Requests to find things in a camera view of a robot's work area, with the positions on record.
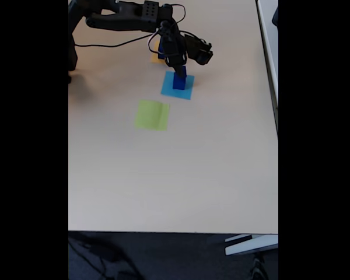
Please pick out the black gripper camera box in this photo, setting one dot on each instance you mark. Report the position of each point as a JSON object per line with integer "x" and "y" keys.
{"x": 201, "y": 52}

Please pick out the blue paper square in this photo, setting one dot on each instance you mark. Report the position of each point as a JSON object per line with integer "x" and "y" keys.
{"x": 166, "y": 89}

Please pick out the large blue cube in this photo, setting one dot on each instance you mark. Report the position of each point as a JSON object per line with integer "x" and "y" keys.
{"x": 161, "y": 54}

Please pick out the medium blue cube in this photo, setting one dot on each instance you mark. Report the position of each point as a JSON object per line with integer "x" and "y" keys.
{"x": 178, "y": 83}

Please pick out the orange paper square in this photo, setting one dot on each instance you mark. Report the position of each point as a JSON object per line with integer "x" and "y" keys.
{"x": 154, "y": 58}

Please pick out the white table foot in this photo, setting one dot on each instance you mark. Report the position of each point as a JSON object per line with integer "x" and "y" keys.
{"x": 251, "y": 246}

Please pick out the green paper square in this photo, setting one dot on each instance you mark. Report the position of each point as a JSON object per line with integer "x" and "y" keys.
{"x": 150, "y": 116}

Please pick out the dark object on desk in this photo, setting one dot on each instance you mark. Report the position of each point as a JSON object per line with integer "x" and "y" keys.
{"x": 276, "y": 16}

